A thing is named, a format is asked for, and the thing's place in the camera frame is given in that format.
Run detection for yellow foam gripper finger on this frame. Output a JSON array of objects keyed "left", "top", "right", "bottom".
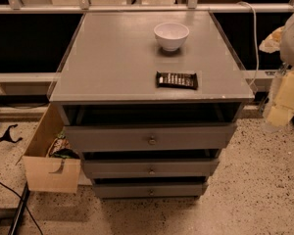
[
  {"left": 267, "top": 69, "right": 294, "bottom": 127},
  {"left": 259, "top": 26, "right": 284, "bottom": 54}
]

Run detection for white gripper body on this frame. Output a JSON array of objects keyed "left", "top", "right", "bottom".
[{"left": 263, "top": 63, "right": 288, "bottom": 132}]

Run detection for grey drawer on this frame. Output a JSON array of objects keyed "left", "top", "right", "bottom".
[
  {"left": 82, "top": 159, "right": 220, "bottom": 178},
  {"left": 94, "top": 183, "right": 208, "bottom": 199},
  {"left": 65, "top": 123, "right": 236, "bottom": 152}
]

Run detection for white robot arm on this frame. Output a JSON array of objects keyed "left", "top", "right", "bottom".
[{"left": 259, "top": 13, "right": 294, "bottom": 132}]

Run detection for grey top drawer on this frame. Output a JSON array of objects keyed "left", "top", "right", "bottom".
[{"left": 65, "top": 123, "right": 236, "bottom": 152}]

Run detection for grey drawer cabinet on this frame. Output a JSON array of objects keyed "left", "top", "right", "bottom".
[{"left": 50, "top": 11, "right": 254, "bottom": 187}]

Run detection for grey bottom drawer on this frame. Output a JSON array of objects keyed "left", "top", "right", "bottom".
[{"left": 94, "top": 183, "right": 208, "bottom": 199}]

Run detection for white bowl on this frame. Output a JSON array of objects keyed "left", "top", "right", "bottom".
[{"left": 154, "top": 23, "right": 189, "bottom": 52}]

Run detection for dark snack bar wrapper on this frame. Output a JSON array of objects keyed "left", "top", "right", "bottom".
[{"left": 156, "top": 71, "right": 198, "bottom": 90}]

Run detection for snack bags in box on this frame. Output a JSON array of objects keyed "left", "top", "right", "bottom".
[{"left": 47, "top": 131, "right": 79, "bottom": 159}]

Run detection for cardboard box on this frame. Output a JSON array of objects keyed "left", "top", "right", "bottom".
[{"left": 23, "top": 105, "right": 80, "bottom": 193}]

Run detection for black clamp tool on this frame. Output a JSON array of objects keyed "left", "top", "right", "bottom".
[{"left": 0, "top": 124, "right": 23, "bottom": 144}]

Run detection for black floor bar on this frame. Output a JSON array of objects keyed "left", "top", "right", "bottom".
[{"left": 8, "top": 184, "right": 29, "bottom": 235}]

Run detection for white cable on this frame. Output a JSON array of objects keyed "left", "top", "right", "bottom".
[{"left": 236, "top": 1, "right": 261, "bottom": 87}]

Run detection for metal railing frame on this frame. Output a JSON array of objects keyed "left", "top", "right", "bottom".
[{"left": 0, "top": 0, "right": 294, "bottom": 96}]

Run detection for black floor cable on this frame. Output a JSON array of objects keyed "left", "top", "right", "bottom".
[{"left": 0, "top": 173, "right": 44, "bottom": 235}]

